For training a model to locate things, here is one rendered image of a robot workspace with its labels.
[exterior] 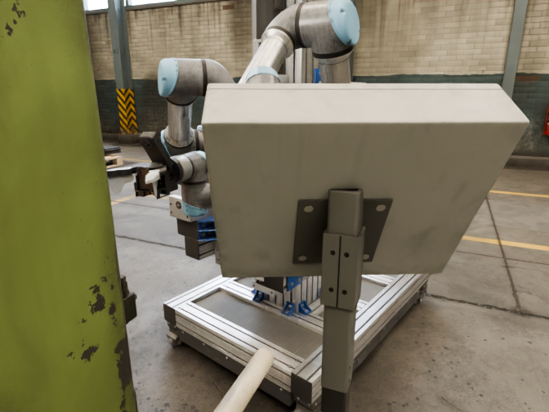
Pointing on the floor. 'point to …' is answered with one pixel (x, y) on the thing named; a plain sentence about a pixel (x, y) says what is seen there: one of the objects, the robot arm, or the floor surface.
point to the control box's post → (337, 324)
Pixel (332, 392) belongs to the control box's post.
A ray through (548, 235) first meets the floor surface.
